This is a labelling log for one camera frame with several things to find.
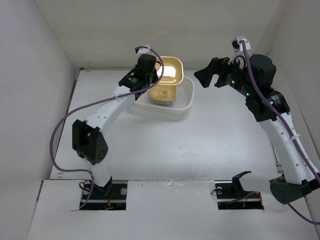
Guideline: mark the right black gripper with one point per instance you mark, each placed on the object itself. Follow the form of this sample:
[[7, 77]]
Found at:
[[220, 66]]

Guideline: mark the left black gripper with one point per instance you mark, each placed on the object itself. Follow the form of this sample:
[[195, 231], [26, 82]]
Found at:
[[154, 77]]

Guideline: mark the yellow plate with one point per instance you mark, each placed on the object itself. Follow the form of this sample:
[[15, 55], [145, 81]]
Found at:
[[173, 72], [163, 94]]

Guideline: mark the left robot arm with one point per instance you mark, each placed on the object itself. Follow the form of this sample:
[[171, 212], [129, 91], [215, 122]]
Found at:
[[88, 136]]

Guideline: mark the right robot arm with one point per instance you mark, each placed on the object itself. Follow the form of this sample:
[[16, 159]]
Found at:
[[271, 110]]

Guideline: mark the white perforated plastic basket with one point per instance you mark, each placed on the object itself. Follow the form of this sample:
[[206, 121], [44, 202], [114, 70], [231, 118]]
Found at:
[[184, 98]]

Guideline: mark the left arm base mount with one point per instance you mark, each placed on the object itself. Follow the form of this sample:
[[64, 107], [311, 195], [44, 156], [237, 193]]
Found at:
[[116, 200]]

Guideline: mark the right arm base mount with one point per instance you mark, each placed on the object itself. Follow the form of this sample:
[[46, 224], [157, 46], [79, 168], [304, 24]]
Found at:
[[231, 197]]

